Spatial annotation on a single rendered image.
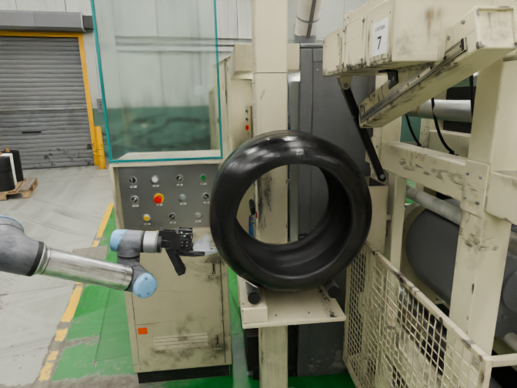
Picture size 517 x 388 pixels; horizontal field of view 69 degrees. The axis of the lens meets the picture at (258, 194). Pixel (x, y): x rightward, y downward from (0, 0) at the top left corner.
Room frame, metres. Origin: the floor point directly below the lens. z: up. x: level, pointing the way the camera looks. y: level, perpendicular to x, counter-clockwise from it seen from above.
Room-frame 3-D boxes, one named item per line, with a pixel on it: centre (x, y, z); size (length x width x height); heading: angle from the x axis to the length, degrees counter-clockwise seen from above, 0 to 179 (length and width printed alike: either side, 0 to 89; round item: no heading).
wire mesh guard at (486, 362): (1.14, -0.45, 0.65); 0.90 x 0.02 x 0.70; 6
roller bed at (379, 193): (1.60, -0.46, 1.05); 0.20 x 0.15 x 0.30; 6
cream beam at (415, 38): (1.24, -0.41, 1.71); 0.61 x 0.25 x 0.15; 6
